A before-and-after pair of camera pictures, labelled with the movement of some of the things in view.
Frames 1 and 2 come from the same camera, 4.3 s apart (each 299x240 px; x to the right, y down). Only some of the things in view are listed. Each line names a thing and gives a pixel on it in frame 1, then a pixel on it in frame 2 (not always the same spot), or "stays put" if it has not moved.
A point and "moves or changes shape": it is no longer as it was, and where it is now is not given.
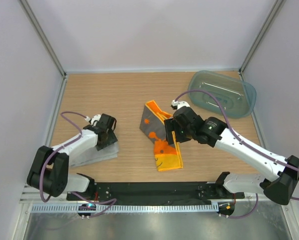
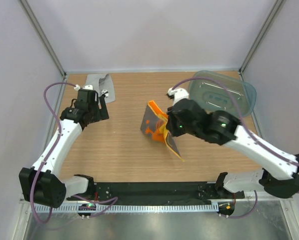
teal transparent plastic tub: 237,97 stays put
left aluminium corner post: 28,11 stays put
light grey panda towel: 92,155 -> 100,82
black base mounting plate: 153,193 stays put
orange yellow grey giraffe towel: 167,156 moves or changes shape
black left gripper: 111,139 -> 101,113
